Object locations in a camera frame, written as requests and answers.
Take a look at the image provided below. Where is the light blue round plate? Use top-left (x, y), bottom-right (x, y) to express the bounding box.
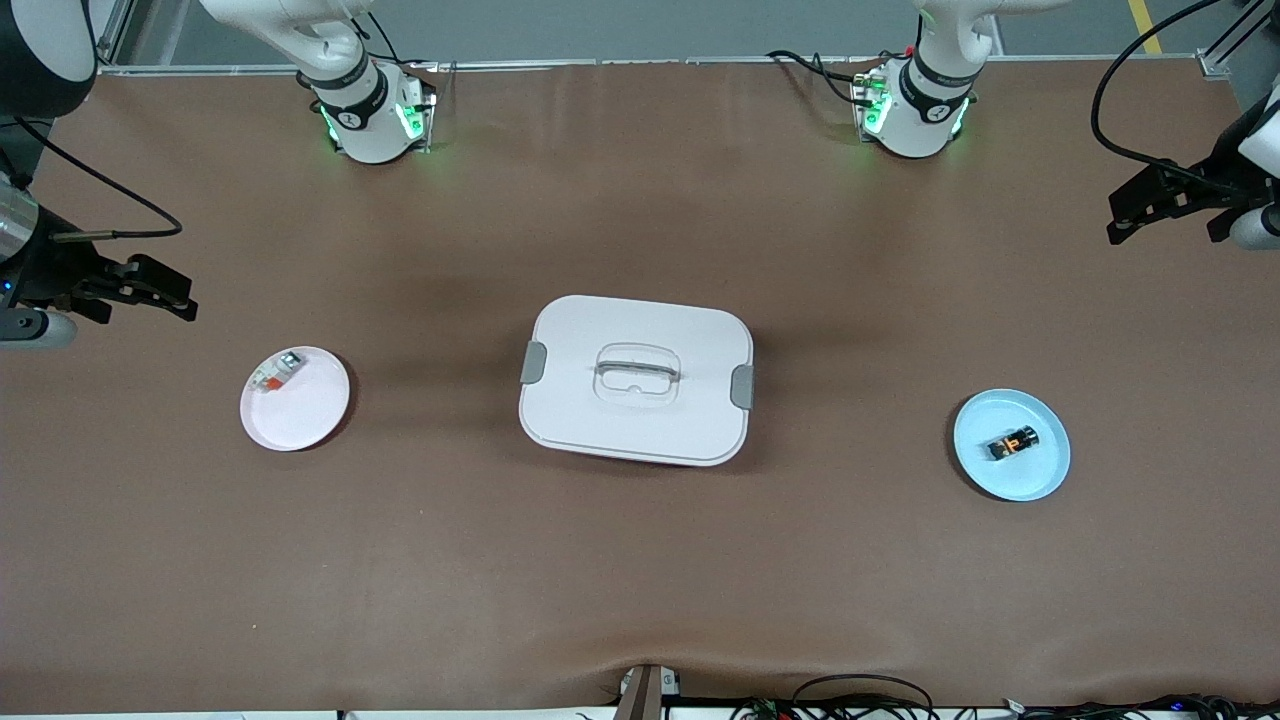
top-left (953, 389), bottom-right (1071, 502)

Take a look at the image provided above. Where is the black orange switch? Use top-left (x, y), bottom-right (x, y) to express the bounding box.
top-left (985, 425), bottom-right (1041, 461)

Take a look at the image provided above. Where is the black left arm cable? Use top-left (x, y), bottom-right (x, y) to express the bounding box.
top-left (1090, 0), bottom-right (1229, 193)

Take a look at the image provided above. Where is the white lidded storage box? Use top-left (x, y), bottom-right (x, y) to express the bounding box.
top-left (518, 294), bottom-right (756, 468)

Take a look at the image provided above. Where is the black cable bundle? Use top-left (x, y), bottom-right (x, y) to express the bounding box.
top-left (730, 674), bottom-right (1280, 720)

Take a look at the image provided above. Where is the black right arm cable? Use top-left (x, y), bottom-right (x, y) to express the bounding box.
top-left (8, 112), bottom-right (184, 243)

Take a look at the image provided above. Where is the pink round plate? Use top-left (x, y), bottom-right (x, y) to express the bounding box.
top-left (240, 346), bottom-right (352, 452)

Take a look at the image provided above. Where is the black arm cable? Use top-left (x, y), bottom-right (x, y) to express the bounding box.
top-left (8, 112), bottom-right (184, 243)
top-left (1090, 0), bottom-right (1229, 193)

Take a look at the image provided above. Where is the aluminium frame profile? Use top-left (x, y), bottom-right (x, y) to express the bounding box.
top-left (1198, 0), bottom-right (1280, 81)
top-left (92, 0), bottom-right (143, 69)

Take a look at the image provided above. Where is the small white silver object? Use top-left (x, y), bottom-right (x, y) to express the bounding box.
top-left (250, 351), bottom-right (305, 394)

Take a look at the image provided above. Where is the black base cable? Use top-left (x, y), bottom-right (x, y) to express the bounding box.
top-left (767, 48), bottom-right (881, 107)

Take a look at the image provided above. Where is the brown table mat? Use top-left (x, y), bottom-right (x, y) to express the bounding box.
top-left (0, 60), bottom-right (1280, 713)

